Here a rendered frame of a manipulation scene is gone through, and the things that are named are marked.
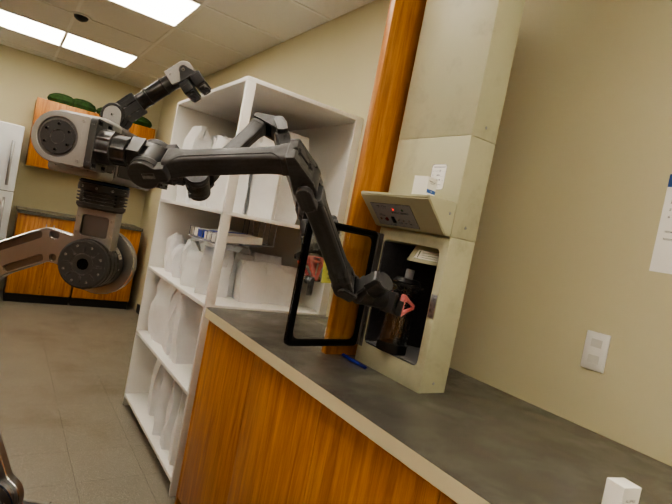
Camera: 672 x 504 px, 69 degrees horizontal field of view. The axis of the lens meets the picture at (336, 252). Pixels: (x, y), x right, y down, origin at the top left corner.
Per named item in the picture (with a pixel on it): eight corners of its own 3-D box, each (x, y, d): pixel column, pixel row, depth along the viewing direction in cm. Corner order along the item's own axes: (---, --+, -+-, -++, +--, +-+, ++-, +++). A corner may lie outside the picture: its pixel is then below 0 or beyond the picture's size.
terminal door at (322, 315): (356, 346, 169) (379, 231, 167) (283, 346, 149) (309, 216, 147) (354, 345, 169) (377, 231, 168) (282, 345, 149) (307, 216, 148)
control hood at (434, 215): (380, 226, 169) (386, 197, 169) (451, 236, 143) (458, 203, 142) (354, 220, 163) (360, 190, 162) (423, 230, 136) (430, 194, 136)
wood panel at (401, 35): (420, 354, 200) (490, 11, 195) (425, 356, 198) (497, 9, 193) (320, 351, 172) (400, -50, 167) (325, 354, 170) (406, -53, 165)
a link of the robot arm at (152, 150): (127, 134, 118) (117, 147, 115) (169, 143, 119) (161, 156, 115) (132, 165, 125) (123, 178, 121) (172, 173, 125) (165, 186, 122)
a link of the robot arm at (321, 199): (297, 163, 121) (289, 191, 114) (319, 160, 120) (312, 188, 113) (339, 277, 151) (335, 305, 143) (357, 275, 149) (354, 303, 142)
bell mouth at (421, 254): (432, 264, 173) (436, 248, 172) (472, 272, 158) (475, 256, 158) (395, 257, 163) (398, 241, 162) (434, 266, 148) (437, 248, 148)
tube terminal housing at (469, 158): (406, 359, 185) (447, 158, 182) (474, 391, 159) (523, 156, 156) (354, 358, 171) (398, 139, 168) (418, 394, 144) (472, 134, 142)
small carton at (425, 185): (419, 198, 150) (423, 178, 150) (434, 199, 146) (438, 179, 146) (410, 195, 146) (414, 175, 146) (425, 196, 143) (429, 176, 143)
